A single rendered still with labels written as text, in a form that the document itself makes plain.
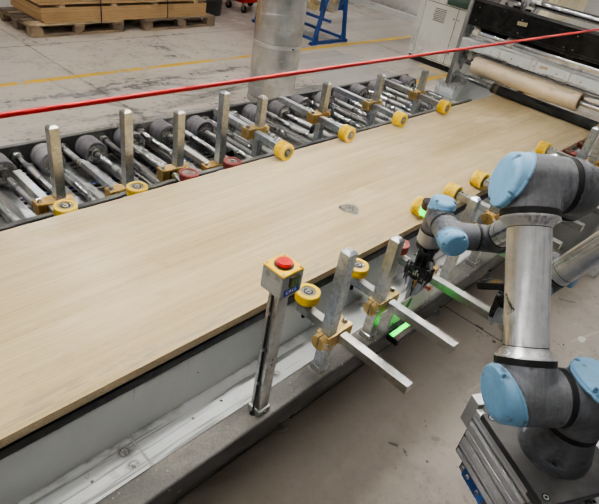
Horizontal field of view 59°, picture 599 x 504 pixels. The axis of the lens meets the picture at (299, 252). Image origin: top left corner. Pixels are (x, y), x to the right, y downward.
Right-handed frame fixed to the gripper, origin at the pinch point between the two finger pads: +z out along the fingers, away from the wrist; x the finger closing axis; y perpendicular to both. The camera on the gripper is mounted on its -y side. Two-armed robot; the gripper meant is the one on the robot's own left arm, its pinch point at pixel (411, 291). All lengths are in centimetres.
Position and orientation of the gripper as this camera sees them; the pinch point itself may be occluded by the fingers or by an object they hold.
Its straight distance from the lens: 176.6
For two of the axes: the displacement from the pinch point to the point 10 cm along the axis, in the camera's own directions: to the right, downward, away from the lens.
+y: -4.1, 4.7, -7.8
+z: -1.6, 8.1, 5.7
